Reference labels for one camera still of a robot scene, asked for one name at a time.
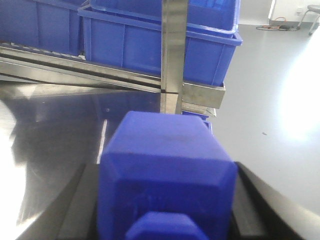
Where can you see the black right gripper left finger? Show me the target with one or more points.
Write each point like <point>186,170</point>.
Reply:
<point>73,214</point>

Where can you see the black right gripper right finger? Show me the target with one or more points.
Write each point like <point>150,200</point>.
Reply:
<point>260,212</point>

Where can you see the blue bottle-shaped plastic part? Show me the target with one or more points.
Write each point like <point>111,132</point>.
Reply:
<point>164,165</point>

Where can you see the stainless steel shelf rack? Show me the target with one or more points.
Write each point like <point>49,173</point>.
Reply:
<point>176,94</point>

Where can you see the blue bin middle on shelf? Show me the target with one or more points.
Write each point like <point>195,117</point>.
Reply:
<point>127,34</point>

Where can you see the blue bin on shelf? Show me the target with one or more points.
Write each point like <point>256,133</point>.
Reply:
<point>127,34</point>
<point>52,25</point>

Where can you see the blue bin left on shelf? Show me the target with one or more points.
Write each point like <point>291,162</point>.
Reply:
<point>52,25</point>

